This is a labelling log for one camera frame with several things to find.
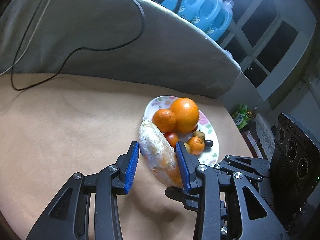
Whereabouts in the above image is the floral white ceramic plate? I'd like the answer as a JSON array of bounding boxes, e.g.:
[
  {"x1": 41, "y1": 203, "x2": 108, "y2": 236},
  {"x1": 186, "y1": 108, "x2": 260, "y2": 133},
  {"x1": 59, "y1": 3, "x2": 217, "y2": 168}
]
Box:
[{"x1": 143, "y1": 95, "x2": 219, "y2": 167}]

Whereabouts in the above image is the mandarin orange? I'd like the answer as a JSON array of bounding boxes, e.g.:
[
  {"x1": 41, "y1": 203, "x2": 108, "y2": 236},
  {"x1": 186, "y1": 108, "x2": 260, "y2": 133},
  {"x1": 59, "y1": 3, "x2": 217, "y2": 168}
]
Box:
[{"x1": 151, "y1": 109, "x2": 176, "y2": 133}]

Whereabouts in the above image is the large orange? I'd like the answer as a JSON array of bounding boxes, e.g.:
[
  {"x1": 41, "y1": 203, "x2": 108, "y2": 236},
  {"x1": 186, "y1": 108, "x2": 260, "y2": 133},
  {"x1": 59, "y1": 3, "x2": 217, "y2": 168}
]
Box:
[{"x1": 169, "y1": 98, "x2": 200, "y2": 134}]

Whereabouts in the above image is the dark grape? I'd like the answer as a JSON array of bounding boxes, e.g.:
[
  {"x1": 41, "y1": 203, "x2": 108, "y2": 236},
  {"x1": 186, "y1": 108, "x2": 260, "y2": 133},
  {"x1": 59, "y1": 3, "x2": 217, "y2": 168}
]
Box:
[{"x1": 204, "y1": 140, "x2": 214, "y2": 149}]

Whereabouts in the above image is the grey sofa cushion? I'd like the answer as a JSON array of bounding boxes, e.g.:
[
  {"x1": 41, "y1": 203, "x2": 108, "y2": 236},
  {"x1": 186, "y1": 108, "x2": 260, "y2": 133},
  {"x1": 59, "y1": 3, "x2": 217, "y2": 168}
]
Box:
[{"x1": 1, "y1": 0, "x2": 241, "y2": 98}]

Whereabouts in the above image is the blue detergent bottle middle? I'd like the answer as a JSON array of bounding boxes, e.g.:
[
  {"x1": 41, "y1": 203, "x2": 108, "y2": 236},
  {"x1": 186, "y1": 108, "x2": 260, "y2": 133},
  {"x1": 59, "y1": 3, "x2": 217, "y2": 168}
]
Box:
[{"x1": 191, "y1": 0, "x2": 223, "y2": 31}]

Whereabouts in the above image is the tan longan fruit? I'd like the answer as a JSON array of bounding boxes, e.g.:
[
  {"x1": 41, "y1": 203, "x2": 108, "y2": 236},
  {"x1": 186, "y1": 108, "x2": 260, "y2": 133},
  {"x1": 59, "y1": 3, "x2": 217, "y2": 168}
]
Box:
[{"x1": 193, "y1": 131, "x2": 206, "y2": 141}]

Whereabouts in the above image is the small mandarin on plate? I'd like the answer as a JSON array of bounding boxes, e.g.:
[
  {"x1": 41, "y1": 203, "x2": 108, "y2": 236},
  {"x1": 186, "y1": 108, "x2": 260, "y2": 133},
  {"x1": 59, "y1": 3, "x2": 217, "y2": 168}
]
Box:
[{"x1": 187, "y1": 136, "x2": 205, "y2": 155}]

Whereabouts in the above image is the plastic-wrapped orange bread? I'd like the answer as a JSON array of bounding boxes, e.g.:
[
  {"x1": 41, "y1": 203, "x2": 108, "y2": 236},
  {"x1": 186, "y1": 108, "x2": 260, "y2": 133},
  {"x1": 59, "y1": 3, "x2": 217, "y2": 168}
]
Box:
[{"x1": 138, "y1": 120, "x2": 183, "y2": 188}]

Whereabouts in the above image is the black cable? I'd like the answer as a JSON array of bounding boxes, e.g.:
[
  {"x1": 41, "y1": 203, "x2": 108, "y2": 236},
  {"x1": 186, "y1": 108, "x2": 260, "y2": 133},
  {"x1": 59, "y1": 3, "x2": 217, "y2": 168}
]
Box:
[{"x1": 10, "y1": 0, "x2": 186, "y2": 91}]

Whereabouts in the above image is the blue detergent bottle right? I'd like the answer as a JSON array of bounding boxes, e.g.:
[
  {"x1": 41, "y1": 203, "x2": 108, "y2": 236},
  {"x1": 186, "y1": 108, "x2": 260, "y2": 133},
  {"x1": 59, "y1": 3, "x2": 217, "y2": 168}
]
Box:
[{"x1": 205, "y1": 0, "x2": 234, "y2": 41}]

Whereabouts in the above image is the green snack package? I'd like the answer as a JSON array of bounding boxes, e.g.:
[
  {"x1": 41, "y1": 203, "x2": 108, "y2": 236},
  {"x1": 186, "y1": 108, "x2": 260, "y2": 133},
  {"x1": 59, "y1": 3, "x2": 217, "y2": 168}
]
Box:
[{"x1": 231, "y1": 105, "x2": 254, "y2": 130}]

